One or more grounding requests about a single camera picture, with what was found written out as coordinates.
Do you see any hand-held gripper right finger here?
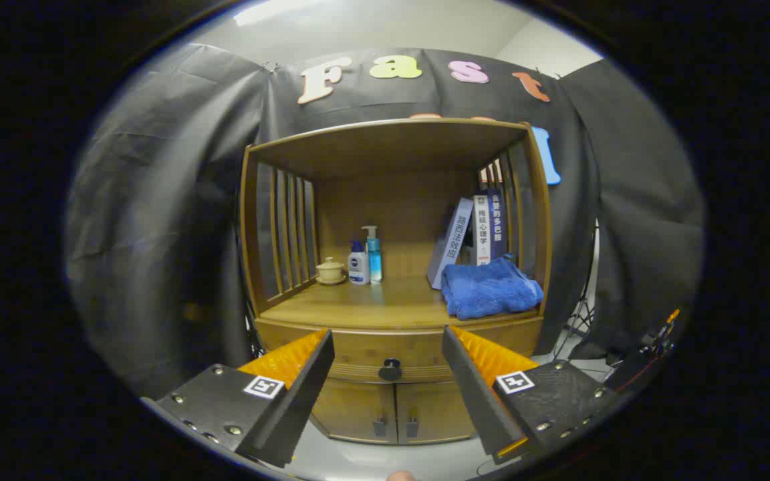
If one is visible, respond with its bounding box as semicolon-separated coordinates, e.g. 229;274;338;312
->
442;325;620;465

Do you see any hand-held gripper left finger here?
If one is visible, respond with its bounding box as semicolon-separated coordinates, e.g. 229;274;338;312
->
141;327;336;468

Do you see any wooden drawer with black knob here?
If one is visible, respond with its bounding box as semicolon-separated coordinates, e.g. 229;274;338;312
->
255;317;545;383

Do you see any wooden cabinet door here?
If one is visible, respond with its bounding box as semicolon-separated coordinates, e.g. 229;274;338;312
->
395;381;476;443
310;378;399;445

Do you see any wooden countertop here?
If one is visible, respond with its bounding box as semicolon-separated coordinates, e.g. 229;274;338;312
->
259;275;541;329

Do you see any wooden cabinet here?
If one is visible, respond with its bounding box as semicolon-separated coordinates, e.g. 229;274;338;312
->
238;118;553;445

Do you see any blue folded towel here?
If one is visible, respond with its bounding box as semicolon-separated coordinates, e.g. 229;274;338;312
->
440;255;545;321

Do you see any black tripod stand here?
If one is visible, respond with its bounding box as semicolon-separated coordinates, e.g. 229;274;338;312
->
552;220;600;361

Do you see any beige lidded teacup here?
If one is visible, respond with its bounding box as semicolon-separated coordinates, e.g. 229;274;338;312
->
315;257;347;286

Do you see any white bottle with blue cap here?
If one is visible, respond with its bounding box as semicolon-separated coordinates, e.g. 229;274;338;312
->
348;240;371;286

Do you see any pale grey book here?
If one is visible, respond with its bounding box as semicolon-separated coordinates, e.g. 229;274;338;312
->
426;198;475;291

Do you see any clear blue pump bottle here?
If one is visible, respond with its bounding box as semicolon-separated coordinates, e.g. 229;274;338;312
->
361;225;384;285

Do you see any dark equipment with orange part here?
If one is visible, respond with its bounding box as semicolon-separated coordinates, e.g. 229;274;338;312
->
602;307;683;395

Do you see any white book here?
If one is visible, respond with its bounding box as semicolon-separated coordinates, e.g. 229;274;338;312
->
473;194;493;266

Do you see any dark blue book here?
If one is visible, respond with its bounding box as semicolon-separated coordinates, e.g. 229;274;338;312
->
487;188;510;263

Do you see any black backdrop cloth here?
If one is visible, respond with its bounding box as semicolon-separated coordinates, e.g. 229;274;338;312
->
64;43;705;402

